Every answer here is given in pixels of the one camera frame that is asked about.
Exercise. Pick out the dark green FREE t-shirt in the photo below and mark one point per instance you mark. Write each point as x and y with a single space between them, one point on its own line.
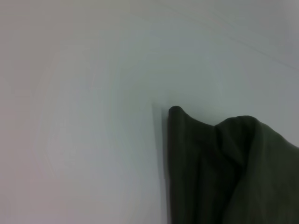
233 175

